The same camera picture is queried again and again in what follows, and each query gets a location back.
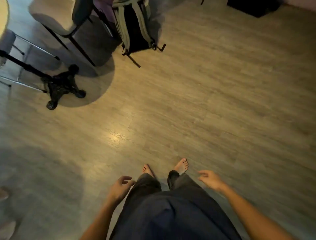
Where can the person's foot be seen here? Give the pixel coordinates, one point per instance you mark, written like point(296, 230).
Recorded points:
point(182, 166)
point(148, 170)

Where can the person's dark grey jeans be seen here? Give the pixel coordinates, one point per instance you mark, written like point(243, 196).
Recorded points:
point(148, 185)

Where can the person's right forearm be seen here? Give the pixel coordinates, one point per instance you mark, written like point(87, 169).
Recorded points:
point(254, 217)

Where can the person's left hand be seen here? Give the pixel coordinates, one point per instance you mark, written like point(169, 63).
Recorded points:
point(119, 189)

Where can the pink counter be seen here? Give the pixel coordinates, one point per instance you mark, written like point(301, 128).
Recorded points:
point(102, 10)

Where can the person's left foot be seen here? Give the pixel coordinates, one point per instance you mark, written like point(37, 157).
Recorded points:
point(148, 170)

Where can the person's dark blue shirt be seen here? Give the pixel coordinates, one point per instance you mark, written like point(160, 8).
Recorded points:
point(172, 217)

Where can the person's right hand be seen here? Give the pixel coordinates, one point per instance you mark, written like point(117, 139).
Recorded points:
point(212, 180)

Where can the grey black backpack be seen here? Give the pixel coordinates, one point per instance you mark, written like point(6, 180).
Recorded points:
point(134, 29)

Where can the person's right foot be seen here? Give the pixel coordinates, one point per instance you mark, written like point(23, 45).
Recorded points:
point(182, 166)

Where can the person's left forearm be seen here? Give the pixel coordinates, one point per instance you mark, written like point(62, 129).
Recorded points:
point(98, 222)

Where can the round marble table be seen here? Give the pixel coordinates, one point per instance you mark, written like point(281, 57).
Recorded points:
point(3, 14)

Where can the beige upholstered chair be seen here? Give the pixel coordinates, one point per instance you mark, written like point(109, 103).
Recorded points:
point(56, 17)

